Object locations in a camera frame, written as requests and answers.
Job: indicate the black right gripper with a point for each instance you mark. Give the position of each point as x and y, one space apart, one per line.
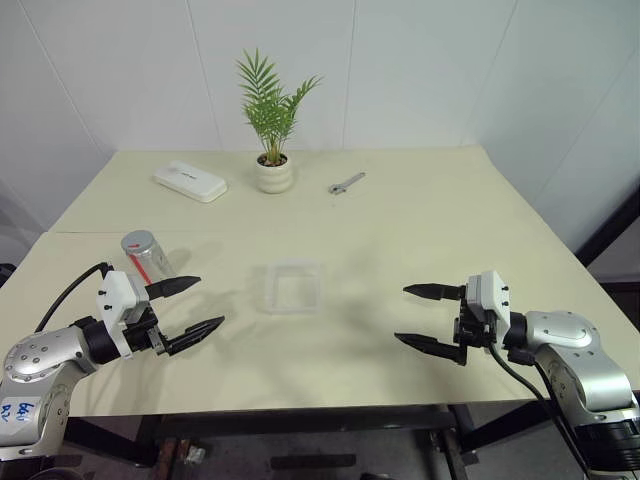
472 331

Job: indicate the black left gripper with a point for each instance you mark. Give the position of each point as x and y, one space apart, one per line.
142 336

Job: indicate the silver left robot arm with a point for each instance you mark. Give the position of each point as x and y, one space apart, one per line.
45 350

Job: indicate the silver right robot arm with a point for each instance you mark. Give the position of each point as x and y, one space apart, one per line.
575 345

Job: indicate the clear plastic jar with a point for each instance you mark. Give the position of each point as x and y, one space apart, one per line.
156 262

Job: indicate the grey jar lid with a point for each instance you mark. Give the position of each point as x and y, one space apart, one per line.
136 243

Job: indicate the clear square plastic container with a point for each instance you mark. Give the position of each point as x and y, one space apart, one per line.
290 287

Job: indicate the white rectangular case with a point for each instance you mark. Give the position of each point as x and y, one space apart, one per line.
190 181

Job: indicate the silver adjustable wrench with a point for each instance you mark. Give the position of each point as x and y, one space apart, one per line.
345 184

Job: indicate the green plant in white pot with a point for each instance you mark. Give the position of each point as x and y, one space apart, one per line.
274 175

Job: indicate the dark object beside table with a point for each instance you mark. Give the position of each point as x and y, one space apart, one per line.
6 275

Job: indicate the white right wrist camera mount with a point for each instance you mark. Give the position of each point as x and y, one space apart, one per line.
490 292

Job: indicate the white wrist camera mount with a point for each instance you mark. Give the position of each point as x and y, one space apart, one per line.
490 292
114 296

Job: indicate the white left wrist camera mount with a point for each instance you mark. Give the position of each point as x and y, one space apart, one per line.
114 296

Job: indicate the black metal table frame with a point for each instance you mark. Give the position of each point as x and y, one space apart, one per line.
300 417

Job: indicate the black slanted post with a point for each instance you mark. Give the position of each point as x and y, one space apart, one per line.
607 230

